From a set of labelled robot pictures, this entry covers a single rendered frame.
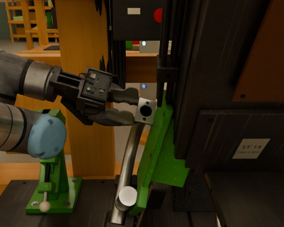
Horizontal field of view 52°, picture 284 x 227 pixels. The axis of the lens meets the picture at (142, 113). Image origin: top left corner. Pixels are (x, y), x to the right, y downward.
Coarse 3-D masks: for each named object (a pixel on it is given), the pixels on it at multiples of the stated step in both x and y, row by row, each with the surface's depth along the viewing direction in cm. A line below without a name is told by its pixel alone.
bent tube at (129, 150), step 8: (144, 104) 63; (152, 104) 63; (136, 112) 62; (144, 112) 67; (152, 112) 63; (136, 120) 61; (152, 120) 62; (136, 128) 69; (128, 136) 72; (136, 136) 71; (128, 144) 72; (136, 144) 72; (128, 152) 72; (136, 152) 73; (128, 160) 71; (128, 168) 70; (120, 176) 70; (128, 176) 69; (120, 184) 68; (128, 184) 69; (112, 216) 65; (120, 216) 65; (120, 224) 66
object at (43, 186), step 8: (64, 120) 86; (40, 160) 78; (48, 160) 78; (56, 160) 79; (48, 168) 78; (56, 168) 80; (40, 176) 80; (48, 176) 78; (56, 176) 80; (40, 184) 76; (48, 184) 76; (56, 184) 79; (40, 192) 78; (56, 192) 78
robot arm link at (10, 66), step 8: (0, 56) 55; (8, 56) 56; (16, 56) 57; (0, 64) 55; (8, 64) 55; (16, 64) 55; (24, 64) 56; (0, 72) 55; (8, 72) 55; (16, 72) 55; (24, 72) 55; (0, 80) 55; (8, 80) 55; (16, 80) 55; (24, 80) 58; (0, 88) 55; (8, 88) 56; (16, 88) 56
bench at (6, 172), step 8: (0, 168) 104; (8, 168) 104; (16, 168) 104; (24, 168) 104; (32, 168) 104; (40, 168) 104; (72, 168) 104; (120, 168) 104; (136, 168) 104; (0, 176) 100; (8, 176) 100; (16, 176) 100; (24, 176) 100; (32, 176) 100; (72, 176) 100; (80, 176) 100; (88, 176) 100; (96, 176) 100; (104, 176) 100; (112, 176) 100; (0, 184) 95; (0, 192) 91
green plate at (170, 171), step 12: (156, 108) 62; (168, 108) 50; (156, 120) 58; (168, 120) 51; (156, 132) 55; (168, 132) 53; (156, 144) 53; (168, 144) 54; (144, 156) 63; (156, 156) 54; (168, 156) 55; (144, 168) 59; (156, 168) 56; (168, 168) 56; (180, 168) 56; (144, 180) 56; (156, 180) 57; (168, 180) 57; (180, 180) 57
